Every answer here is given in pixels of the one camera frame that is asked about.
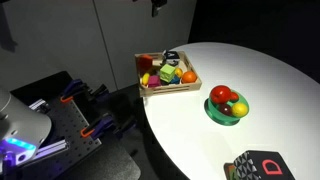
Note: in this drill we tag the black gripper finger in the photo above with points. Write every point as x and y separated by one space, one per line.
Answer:
156 6

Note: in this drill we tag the white robot base blue light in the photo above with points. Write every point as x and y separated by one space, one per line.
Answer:
20 126

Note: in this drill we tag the small black white letter block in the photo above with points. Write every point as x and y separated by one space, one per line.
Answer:
171 57

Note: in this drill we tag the blue block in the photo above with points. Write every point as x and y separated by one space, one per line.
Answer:
175 80

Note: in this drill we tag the wooden tray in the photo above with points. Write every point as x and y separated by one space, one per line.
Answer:
173 89

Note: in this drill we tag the orange-red cube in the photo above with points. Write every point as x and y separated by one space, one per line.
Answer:
145 61

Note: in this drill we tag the lime green cube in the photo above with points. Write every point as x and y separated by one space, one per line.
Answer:
167 72

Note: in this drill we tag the small yellow toy fruit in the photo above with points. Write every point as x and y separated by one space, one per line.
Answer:
179 72

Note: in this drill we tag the yellow toy banana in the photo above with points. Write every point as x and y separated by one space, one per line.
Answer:
145 79

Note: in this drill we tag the magenta cube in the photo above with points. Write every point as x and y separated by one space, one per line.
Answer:
154 81

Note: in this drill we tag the orange toy ball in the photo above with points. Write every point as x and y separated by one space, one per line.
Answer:
189 77

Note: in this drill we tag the red toy apple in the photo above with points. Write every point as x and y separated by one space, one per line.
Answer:
220 94

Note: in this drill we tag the small red toy fruit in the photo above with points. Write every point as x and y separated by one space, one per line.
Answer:
234 97

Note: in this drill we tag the green bowl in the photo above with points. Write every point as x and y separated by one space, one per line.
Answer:
213 115

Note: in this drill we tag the dark red toy plum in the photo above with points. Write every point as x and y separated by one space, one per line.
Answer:
225 109

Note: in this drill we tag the yellow toy lemon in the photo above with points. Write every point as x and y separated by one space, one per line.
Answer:
240 109

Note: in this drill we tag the aluminium rail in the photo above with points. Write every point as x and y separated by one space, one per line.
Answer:
51 149
39 105

